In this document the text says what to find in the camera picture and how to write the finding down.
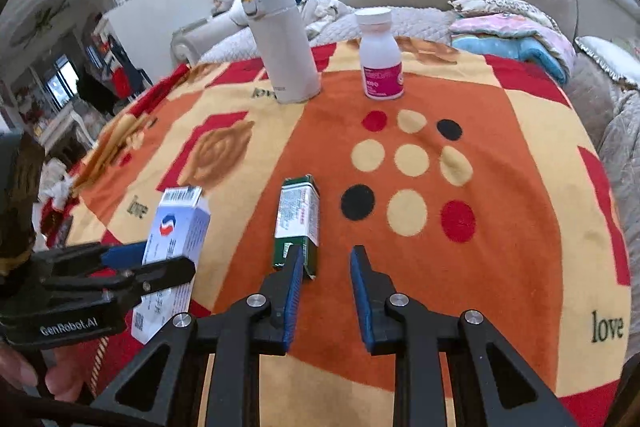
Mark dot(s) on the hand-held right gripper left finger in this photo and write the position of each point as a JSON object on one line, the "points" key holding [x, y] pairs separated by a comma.
{"points": [[295, 297]]}

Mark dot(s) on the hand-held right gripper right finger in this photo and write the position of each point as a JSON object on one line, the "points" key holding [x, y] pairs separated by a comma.
{"points": [[362, 297]]}

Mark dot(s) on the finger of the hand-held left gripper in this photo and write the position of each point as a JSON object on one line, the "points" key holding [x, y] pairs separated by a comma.
{"points": [[160, 272], [125, 254]]}

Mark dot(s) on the blue white medicine box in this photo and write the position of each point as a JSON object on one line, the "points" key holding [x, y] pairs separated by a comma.
{"points": [[175, 227]]}

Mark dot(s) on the green medicine box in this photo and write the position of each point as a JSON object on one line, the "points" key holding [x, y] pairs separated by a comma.
{"points": [[297, 217]]}

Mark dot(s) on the person's left hand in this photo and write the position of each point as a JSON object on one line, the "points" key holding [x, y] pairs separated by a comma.
{"points": [[67, 377]]}

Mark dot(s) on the white crumpled cloth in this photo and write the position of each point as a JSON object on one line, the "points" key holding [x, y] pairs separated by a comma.
{"points": [[57, 187]]}

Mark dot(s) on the orange red printed blanket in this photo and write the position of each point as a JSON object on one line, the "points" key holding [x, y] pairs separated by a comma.
{"points": [[500, 257]]}

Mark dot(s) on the white pill bottle pink label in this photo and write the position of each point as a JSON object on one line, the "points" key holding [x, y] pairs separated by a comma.
{"points": [[380, 62]]}

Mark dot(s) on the white thermos bottle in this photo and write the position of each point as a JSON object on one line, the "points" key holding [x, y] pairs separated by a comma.
{"points": [[285, 52]]}

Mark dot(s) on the beige crumpled cloth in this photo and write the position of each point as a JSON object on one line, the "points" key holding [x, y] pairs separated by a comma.
{"points": [[325, 14]]}

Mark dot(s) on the light blue folded blanket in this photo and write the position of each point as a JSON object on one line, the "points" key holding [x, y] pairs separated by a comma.
{"points": [[525, 52]]}

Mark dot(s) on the pink floral quilt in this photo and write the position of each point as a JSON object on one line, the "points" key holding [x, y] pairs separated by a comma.
{"points": [[510, 29]]}

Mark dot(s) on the grey quilted bedspread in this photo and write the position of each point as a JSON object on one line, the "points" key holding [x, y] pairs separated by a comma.
{"points": [[620, 127]]}

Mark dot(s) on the beige patterned pillow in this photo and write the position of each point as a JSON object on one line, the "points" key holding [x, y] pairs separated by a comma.
{"points": [[500, 6]]}

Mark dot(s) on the white ruffled pillow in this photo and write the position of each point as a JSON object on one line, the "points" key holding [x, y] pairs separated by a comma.
{"points": [[605, 57]]}

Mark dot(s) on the cream carved bed frame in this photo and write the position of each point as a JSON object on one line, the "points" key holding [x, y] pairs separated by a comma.
{"points": [[210, 32]]}

